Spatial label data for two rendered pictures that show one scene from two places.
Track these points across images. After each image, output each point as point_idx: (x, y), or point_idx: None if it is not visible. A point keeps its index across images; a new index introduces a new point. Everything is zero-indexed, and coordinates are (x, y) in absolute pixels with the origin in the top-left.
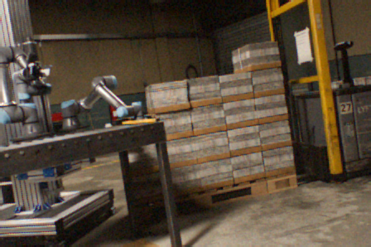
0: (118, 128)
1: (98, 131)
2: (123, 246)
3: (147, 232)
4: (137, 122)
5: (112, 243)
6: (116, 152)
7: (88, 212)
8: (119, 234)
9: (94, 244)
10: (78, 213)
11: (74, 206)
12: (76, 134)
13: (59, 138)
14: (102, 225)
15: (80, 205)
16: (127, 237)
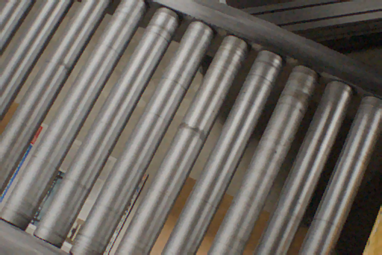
0: (229, 245)
1: (207, 171)
2: (267, 218)
3: (358, 227)
4: (371, 233)
5: (280, 171)
6: None
7: (344, 34)
8: (330, 156)
9: (263, 130)
10: (302, 35)
11: (319, 3)
12: (142, 122)
13: (48, 133)
14: (381, 55)
15: (333, 14)
16: (318, 189)
